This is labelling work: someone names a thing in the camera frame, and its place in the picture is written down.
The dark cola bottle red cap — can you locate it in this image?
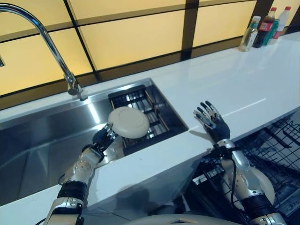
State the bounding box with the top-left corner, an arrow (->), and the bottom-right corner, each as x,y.
253,7 -> 278,48

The black wire dishwasher rack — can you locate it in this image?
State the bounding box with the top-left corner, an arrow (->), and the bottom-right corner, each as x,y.
191,115 -> 300,218

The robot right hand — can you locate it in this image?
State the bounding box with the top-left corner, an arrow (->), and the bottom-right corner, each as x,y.
193,101 -> 231,143

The clear bottle with red cap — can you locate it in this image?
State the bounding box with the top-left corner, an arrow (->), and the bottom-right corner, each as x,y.
269,6 -> 292,45

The clear bottle with white cap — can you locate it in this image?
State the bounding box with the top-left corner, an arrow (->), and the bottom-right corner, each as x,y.
239,15 -> 261,52

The cream round plate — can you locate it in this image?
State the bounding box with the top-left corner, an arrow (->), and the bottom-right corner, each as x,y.
107,106 -> 150,139

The stainless steel sink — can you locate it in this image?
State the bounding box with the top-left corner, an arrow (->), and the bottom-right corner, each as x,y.
0,78 -> 189,206

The green bottle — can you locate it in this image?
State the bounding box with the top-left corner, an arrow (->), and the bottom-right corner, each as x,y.
262,19 -> 280,46

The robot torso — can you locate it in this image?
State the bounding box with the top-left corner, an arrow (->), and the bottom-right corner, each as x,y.
135,213 -> 247,225

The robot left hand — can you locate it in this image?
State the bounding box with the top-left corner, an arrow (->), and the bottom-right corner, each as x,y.
92,122 -> 118,154

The chrome gooseneck faucet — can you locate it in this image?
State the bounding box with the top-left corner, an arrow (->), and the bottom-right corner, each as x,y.
0,5 -> 89,101

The black sink drying rack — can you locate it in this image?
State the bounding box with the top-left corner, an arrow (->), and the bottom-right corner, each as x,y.
108,84 -> 170,150

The cream plate in dishwasher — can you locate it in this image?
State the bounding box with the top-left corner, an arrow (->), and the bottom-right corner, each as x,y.
251,166 -> 276,205

